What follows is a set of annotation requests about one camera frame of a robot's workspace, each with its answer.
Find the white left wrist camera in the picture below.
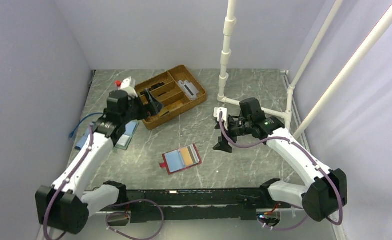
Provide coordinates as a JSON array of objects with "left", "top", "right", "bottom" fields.
[{"left": 114, "top": 77, "right": 138, "bottom": 99}]

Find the black item in tray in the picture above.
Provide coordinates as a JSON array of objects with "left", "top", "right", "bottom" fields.
[{"left": 149, "top": 82, "right": 165, "bottom": 93}]

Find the woven brown organizer tray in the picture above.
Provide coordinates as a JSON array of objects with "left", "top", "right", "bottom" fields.
[{"left": 135, "top": 65, "right": 207, "bottom": 130}]

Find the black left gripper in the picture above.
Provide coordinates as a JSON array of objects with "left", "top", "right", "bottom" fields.
[{"left": 121, "top": 89, "right": 164, "bottom": 125}]

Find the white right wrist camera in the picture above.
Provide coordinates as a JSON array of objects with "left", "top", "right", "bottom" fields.
[{"left": 213, "top": 107, "right": 228, "bottom": 130}]

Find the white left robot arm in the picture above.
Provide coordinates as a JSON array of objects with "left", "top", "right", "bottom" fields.
[{"left": 35, "top": 87, "right": 163, "bottom": 239}]

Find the white PVC pipe frame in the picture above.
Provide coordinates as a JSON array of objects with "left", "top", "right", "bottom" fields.
[{"left": 217, "top": 0, "right": 392, "bottom": 139}]

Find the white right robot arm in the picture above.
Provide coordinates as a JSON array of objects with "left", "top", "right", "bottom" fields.
[{"left": 213, "top": 97, "right": 347, "bottom": 226}]

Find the blue cable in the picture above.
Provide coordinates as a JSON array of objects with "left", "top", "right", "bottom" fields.
[{"left": 69, "top": 112, "right": 104, "bottom": 139}]

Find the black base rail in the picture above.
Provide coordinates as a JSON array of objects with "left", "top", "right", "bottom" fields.
[{"left": 103, "top": 187, "right": 290, "bottom": 223}]

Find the open blue card holder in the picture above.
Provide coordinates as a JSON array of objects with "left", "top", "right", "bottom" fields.
[{"left": 74, "top": 131, "right": 89, "bottom": 151}]

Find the red leather card holder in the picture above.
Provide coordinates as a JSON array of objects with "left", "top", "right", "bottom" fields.
[{"left": 158, "top": 144, "right": 202, "bottom": 175}]

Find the tan card in tray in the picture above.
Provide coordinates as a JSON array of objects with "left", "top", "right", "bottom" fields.
[{"left": 161, "top": 100, "right": 183, "bottom": 116}]

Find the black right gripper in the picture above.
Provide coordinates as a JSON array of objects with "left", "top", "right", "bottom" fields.
[{"left": 213, "top": 116, "right": 252, "bottom": 153}]

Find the light blue card holder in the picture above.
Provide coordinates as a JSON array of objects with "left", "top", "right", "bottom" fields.
[{"left": 115, "top": 121, "right": 139, "bottom": 150}]

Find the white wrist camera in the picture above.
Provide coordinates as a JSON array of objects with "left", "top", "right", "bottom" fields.
[
  {"left": 213, "top": 107, "right": 228, "bottom": 130},
  {"left": 114, "top": 77, "right": 138, "bottom": 99}
]

